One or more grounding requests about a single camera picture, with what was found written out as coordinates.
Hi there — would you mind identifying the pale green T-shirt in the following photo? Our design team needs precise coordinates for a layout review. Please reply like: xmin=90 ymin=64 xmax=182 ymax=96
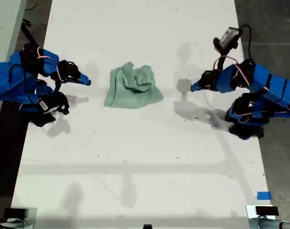
xmin=104 ymin=61 xmax=164 ymax=109

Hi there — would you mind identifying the black stand leg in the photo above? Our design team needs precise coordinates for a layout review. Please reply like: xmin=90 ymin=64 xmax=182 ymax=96
xmin=20 ymin=20 xmax=40 ymax=50

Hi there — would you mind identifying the pale grey side table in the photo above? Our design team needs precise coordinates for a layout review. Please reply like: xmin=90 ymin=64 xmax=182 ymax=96
xmin=0 ymin=0 xmax=28 ymax=141

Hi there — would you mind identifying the short blue tape strip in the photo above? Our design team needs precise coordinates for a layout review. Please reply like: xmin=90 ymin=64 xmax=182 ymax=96
xmin=257 ymin=191 xmax=272 ymax=200

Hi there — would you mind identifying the small black box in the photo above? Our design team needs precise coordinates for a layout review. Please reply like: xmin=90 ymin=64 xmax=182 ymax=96
xmin=255 ymin=206 xmax=279 ymax=217
xmin=3 ymin=208 xmax=29 ymax=219

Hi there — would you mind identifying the gripper red white wire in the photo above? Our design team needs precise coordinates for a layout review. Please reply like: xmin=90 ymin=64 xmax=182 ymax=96
xmin=212 ymin=55 xmax=239 ymax=70
xmin=54 ymin=62 xmax=64 ymax=83

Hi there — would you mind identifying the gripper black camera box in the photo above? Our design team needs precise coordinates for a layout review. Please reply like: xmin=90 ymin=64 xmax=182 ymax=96
xmin=37 ymin=92 xmax=70 ymax=115
xmin=213 ymin=27 xmax=243 ymax=52

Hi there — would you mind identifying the camera black cable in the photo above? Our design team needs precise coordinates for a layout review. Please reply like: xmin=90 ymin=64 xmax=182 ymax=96
xmin=239 ymin=23 xmax=253 ymax=62
xmin=9 ymin=63 xmax=41 ymax=105

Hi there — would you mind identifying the thin dark cable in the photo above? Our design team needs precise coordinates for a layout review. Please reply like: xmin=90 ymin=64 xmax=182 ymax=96
xmin=25 ymin=0 xmax=38 ymax=11

